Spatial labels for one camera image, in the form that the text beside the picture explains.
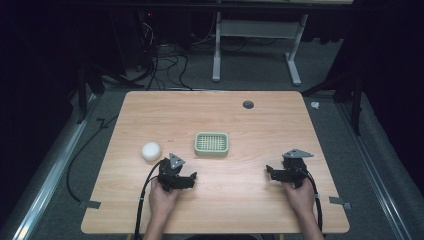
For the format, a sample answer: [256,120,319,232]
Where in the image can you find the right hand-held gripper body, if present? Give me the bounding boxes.
[278,148,315,190]

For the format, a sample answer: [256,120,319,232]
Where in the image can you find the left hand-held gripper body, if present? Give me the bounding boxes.
[157,152,190,193]

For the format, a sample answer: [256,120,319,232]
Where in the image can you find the person's left hand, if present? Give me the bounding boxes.
[148,179,182,218]

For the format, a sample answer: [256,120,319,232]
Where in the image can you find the person's right hand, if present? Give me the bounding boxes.
[283,178,316,218]

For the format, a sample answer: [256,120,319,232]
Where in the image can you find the white round soap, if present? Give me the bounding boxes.
[140,141,163,163]

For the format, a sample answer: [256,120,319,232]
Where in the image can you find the green slotted soap dish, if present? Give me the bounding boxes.
[193,131,230,158]

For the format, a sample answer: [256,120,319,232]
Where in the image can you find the grey tape strip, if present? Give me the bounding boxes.
[328,196,353,211]

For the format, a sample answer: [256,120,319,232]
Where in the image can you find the black metal stand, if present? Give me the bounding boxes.
[300,64,364,137]
[74,63,146,125]

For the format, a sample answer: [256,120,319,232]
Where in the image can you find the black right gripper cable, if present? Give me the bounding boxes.
[298,166,324,233]

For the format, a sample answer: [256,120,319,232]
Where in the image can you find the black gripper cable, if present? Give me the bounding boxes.
[133,159,166,240]
[298,166,324,233]

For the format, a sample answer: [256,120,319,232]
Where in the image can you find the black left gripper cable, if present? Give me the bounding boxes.
[133,159,166,240]

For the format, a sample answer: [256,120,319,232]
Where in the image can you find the aluminium floor rail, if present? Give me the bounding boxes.
[9,94,99,240]
[334,99,414,240]

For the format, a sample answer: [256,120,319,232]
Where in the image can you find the black floor cable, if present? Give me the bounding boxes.
[65,113,120,203]

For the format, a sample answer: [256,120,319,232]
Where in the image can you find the tangle of black cables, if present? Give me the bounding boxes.
[133,9,221,92]

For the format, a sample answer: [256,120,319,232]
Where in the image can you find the white metal desk frame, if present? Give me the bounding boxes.
[211,11,310,87]

